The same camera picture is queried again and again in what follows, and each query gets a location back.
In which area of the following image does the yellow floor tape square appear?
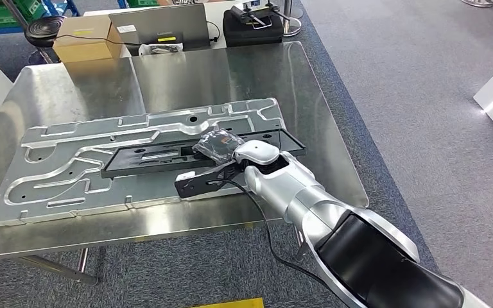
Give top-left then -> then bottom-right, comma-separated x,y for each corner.
190,297 -> 265,308

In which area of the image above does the black plastic plate bracket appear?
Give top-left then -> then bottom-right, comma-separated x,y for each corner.
101,128 -> 307,180

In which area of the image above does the steel stanchion post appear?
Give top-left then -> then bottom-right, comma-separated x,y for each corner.
281,0 -> 304,37

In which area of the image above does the clear plastic bag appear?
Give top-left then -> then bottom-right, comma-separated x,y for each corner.
137,42 -> 184,56

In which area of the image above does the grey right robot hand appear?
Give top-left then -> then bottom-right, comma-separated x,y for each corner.
192,129 -> 246,167

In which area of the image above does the green plastic crate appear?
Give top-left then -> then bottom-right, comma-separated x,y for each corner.
0,0 -> 48,30

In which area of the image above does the brown cardboard box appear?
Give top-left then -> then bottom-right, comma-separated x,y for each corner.
52,15 -> 124,64

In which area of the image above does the thin black power cable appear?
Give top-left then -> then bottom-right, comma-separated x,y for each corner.
55,20 -> 222,47

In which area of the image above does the stainless steel workbench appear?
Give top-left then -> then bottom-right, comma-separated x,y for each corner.
0,41 -> 370,286

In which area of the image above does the silver grooved metal plate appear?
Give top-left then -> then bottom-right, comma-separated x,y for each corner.
0,98 -> 288,227

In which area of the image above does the black round stool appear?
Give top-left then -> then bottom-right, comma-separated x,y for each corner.
24,15 -> 65,65

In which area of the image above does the black camera cable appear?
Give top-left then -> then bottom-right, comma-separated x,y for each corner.
207,178 -> 336,298

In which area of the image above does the black equipment case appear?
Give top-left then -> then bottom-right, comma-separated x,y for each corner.
222,4 -> 285,48

